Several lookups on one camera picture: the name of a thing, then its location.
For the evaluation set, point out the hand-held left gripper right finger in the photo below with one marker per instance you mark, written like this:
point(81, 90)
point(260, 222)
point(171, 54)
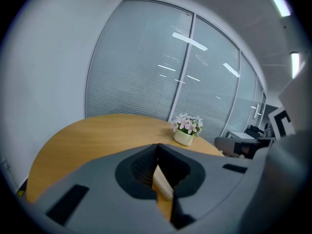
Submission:
point(214, 186)

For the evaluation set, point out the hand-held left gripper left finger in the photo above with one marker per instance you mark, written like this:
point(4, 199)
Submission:
point(104, 194)

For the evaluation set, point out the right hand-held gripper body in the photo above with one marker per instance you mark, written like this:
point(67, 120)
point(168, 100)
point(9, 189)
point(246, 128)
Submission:
point(282, 169)

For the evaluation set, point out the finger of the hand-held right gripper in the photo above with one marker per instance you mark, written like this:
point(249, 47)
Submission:
point(225, 145)

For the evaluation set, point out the white rectangular desk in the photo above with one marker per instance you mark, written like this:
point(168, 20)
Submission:
point(240, 135)

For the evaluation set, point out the black bag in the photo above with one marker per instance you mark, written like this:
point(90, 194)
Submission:
point(254, 131)

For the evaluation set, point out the pink flowers in white pot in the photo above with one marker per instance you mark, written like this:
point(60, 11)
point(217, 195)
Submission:
point(185, 128)

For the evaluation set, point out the ceiling light strip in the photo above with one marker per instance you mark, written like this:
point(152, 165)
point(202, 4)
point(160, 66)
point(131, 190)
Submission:
point(295, 64)
point(278, 0)

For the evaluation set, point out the glass partition with blinds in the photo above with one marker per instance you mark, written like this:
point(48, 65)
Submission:
point(136, 69)

